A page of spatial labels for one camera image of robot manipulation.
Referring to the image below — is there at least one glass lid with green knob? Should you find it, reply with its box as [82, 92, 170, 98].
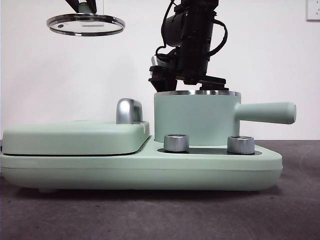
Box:
[46, 1, 126, 37]

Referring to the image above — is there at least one silver control knob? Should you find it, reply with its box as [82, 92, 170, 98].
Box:
[163, 134, 190, 153]
[227, 135, 255, 155]

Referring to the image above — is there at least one black control panel strip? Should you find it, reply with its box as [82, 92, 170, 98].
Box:
[157, 147, 256, 155]

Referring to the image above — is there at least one mint green griddle cover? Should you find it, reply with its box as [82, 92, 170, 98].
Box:
[1, 120, 151, 156]

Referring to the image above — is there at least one mint green breakfast machine base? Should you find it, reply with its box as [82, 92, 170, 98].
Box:
[0, 136, 284, 195]

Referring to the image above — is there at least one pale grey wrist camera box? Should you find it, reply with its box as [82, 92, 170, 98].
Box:
[151, 55, 163, 68]

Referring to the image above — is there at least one mint green handled steamer pot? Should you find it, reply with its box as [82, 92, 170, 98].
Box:
[153, 89, 298, 148]

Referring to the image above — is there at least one silver griddle cover handle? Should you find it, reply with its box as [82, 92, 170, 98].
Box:
[116, 98, 144, 125]

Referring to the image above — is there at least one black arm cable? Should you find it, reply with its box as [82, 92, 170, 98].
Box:
[208, 19, 229, 56]

